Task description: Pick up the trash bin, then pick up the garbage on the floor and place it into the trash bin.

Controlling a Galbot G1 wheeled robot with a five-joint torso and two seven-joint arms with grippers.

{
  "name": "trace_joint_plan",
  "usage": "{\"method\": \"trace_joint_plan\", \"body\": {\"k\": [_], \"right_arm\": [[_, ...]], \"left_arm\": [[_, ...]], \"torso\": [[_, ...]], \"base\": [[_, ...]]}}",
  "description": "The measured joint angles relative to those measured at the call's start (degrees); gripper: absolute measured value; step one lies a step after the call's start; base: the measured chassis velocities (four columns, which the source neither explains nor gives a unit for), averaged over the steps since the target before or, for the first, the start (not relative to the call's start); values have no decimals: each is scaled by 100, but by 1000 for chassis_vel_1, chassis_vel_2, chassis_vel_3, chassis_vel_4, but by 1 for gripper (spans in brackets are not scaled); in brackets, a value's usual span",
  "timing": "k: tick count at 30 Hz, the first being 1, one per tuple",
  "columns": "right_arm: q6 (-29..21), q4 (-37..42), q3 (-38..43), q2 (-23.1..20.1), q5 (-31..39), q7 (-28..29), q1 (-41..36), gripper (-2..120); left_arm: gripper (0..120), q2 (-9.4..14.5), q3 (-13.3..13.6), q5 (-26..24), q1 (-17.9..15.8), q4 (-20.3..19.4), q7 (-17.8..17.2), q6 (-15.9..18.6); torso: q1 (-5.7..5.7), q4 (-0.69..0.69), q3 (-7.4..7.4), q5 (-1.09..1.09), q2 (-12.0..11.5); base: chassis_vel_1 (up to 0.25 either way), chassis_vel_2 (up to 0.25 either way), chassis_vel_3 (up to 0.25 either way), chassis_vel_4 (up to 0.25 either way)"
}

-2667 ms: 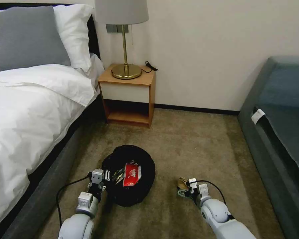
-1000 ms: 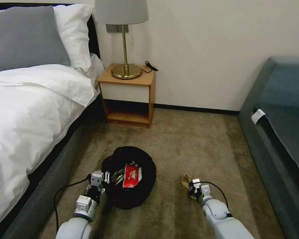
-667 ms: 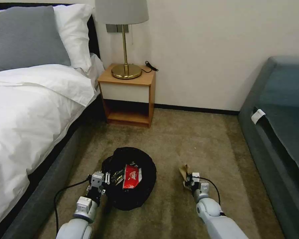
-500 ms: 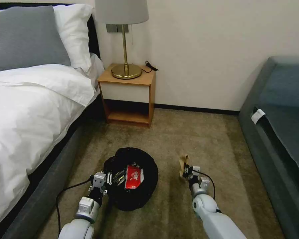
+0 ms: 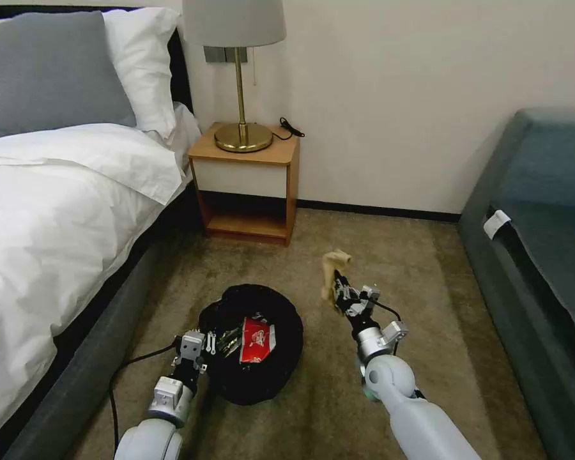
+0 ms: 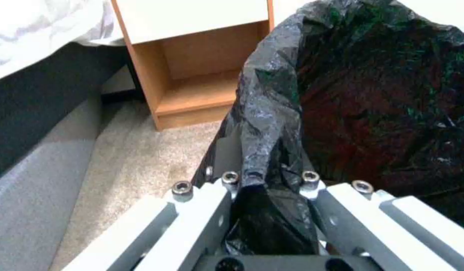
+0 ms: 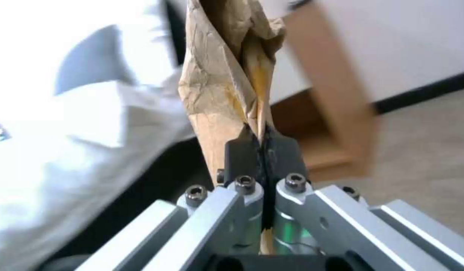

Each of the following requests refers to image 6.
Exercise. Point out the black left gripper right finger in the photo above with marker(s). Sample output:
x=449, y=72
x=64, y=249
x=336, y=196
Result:
x=367, y=214

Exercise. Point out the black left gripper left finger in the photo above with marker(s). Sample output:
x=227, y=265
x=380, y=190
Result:
x=194, y=214

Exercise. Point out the trash bin with black bag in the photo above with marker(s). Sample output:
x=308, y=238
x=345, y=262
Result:
x=367, y=98

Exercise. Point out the wooden bedside cabinet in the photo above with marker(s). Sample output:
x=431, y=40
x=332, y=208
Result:
x=194, y=84

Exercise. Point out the grey upholstered bed base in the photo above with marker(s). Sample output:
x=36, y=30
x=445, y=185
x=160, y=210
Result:
x=40, y=127

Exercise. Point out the white cabinet drawer front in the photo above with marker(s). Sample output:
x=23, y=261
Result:
x=190, y=19

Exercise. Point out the white bed duvet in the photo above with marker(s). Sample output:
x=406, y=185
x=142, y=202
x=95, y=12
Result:
x=40, y=28

